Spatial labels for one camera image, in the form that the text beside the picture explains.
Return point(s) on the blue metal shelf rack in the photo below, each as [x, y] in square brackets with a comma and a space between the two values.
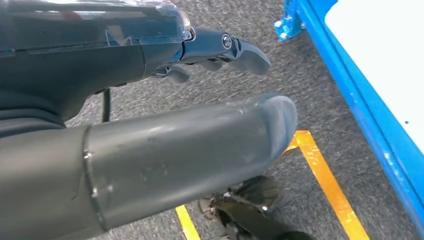
[364, 99]

